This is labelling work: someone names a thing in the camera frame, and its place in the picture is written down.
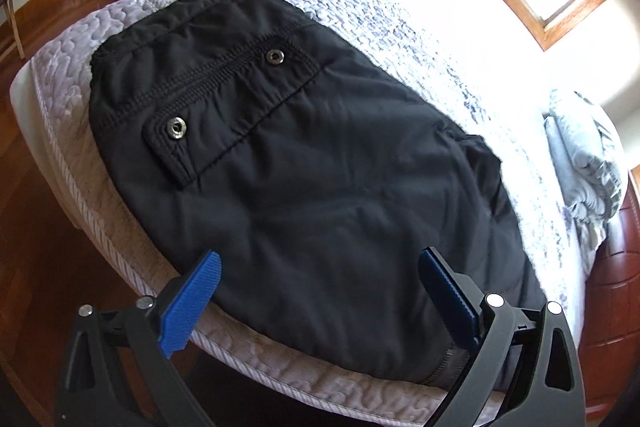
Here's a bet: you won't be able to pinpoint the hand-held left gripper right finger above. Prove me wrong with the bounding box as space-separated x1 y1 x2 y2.
419 247 587 427

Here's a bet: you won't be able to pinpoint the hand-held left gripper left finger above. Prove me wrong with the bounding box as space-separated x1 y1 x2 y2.
54 249 223 427

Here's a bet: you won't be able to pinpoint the black pants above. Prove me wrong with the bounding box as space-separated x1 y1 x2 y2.
89 0 546 390

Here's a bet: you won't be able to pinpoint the wooden headboard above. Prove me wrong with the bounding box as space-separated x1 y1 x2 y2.
577 167 640 418

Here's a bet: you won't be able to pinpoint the folded grey blanket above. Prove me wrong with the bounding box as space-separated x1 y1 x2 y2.
544 88 626 253

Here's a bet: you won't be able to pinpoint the quilted bed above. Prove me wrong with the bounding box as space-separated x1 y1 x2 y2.
10 0 608 418

